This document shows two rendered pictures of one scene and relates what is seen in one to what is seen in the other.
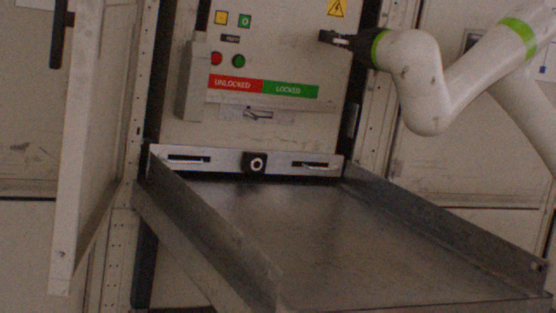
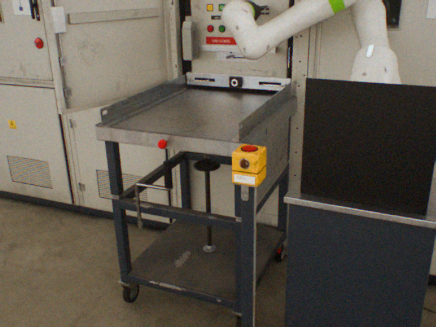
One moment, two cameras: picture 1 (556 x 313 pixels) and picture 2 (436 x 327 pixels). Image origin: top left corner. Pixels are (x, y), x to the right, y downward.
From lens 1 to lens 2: 1.64 m
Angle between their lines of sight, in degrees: 50
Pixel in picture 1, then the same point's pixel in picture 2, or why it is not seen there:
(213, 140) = (216, 70)
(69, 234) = (58, 93)
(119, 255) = not seen: hidden behind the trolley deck
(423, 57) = (227, 15)
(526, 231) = not seen: outside the picture
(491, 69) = (294, 16)
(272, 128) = (246, 63)
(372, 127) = (300, 60)
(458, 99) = (261, 36)
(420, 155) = (336, 77)
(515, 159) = (427, 81)
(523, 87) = (363, 25)
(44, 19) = not seen: hidden behind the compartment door
